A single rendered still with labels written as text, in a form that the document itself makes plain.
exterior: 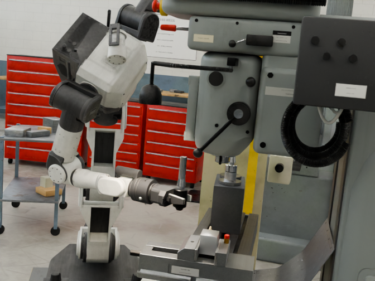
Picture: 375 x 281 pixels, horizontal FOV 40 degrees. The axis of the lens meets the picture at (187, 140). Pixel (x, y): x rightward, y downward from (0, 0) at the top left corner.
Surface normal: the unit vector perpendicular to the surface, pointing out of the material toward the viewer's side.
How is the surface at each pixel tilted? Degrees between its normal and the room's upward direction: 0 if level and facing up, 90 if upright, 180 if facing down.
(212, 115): 90
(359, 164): 90
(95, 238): 28
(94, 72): 58
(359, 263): 88
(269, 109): 90
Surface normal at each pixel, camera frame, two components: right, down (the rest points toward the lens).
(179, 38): -0.20, 0.14
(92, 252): 0.14, 0.40
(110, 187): -0.44, 0.07
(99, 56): 0.18, -0.38
